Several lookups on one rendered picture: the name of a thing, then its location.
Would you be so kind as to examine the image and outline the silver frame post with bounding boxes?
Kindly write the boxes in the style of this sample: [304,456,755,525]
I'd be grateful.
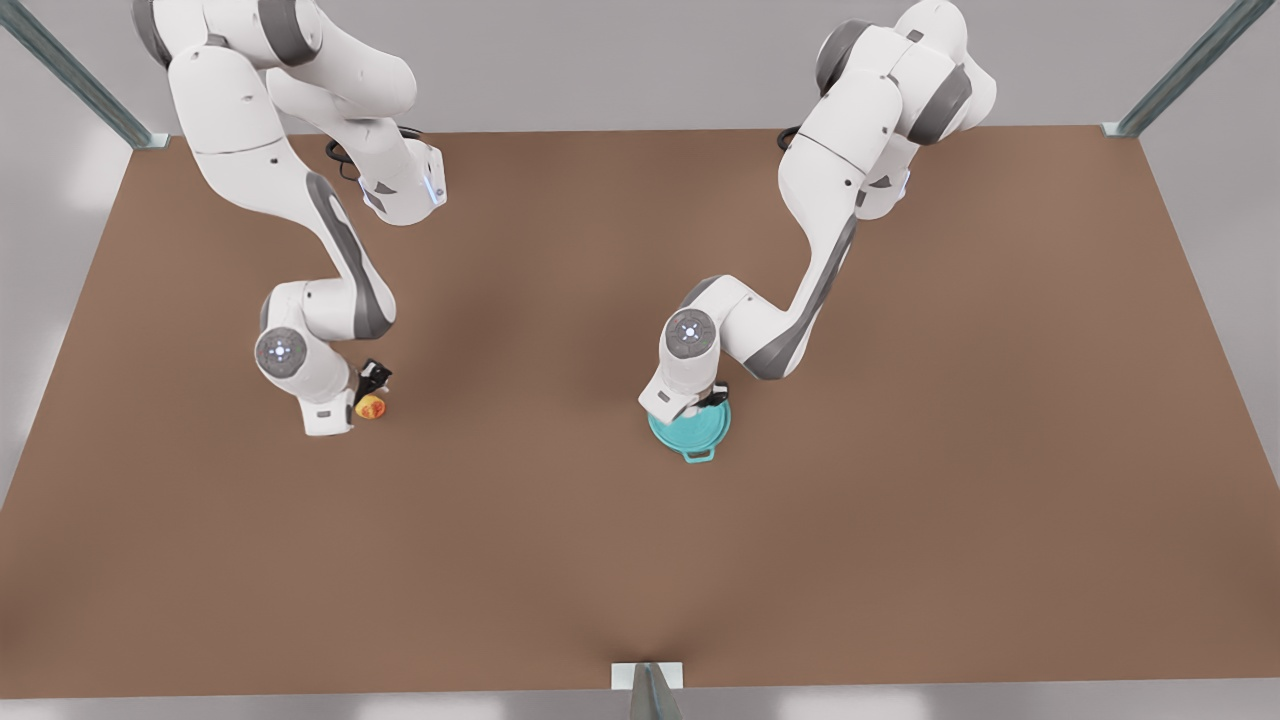
[0,0,171,150]
[612,661,686,720]
[1101,0,1278,139]

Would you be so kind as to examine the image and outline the teal pot with handle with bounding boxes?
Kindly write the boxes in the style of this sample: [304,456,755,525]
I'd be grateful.
[647,397,733,464]

